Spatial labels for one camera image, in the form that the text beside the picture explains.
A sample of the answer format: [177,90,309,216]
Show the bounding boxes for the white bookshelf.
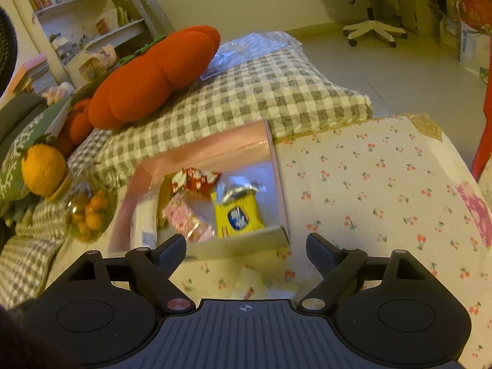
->
[21,0,154,81]

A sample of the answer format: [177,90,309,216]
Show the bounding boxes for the red snack packet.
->
[170,167,223,195]

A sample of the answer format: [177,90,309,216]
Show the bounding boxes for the pink plush toy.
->
[42,82,75,104]

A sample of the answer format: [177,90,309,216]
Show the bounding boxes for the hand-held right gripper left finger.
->
[67,232,195,314]

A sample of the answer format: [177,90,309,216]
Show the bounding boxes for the bamboo teapot lid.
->
[45,171,74,204]

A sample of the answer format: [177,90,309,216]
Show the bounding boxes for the stack of books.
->
[8,54,52,93]

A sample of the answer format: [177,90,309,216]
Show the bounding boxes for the red bag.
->
[459,0,492,33]

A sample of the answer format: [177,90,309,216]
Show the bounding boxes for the white and blue snack packet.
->
[129,192,160,252]

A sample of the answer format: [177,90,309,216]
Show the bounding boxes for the black mesh chair back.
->
[0,0,18,97]

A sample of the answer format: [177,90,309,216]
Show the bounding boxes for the large orange citrus fruit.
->
[21,143,68,196]

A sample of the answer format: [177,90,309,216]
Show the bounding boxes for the dark sofa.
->
[0,92,47,150]

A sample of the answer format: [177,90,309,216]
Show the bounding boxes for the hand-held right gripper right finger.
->
[297,232,422,312]

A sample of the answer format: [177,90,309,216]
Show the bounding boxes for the grey checked blanket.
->
[0,48,373,308]

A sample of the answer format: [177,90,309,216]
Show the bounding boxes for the red plastic stool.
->
[471,81,492,181]

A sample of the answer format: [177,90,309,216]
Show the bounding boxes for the cherry print tablecloth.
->
[50,113,492,369]

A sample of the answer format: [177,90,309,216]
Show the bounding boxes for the silver cardboard box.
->
[107,118,291,258]

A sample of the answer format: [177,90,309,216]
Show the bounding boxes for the cream white snack packet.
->
[231,265,296,300]

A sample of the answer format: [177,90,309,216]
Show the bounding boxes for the clear packet with dark snack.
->
[216,176,267,205]

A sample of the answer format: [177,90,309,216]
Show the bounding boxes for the pink snack packet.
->
[161,194,216,244]

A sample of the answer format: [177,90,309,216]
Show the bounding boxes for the yellow snack packet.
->
[211,192,266,240]

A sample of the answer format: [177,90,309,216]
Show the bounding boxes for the bag of small oranges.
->
[45,171,118,244]

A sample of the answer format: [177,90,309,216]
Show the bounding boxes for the white printed sack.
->
[459,19,492,77]

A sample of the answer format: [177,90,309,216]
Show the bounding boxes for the pile of small tangerines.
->
[71,190,110,239]

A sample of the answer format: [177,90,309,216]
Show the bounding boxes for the large red persimmon cushion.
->
[88,26,221,130]

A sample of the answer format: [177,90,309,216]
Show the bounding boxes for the wooden desk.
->
[400,0,462,47]

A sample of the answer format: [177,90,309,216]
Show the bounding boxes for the small red persimmon cushion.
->
[58,98,95,158]

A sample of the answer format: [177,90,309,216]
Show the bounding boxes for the green snowflake pillow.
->
[0,98,73,216]

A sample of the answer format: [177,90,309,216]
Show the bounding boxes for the clear plastic bag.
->
[200,31,304,81]

